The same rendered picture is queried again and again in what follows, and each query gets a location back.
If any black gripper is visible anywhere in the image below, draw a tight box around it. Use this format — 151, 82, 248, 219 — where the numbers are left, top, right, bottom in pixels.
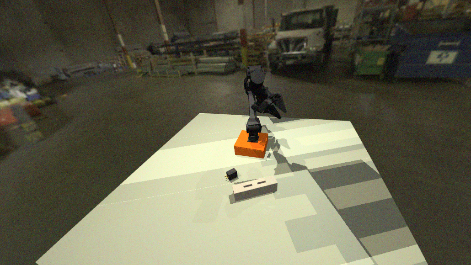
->
255, 86, 287, 119

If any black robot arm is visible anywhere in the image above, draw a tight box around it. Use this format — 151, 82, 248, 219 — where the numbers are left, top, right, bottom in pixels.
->
244, 65, 266, 143

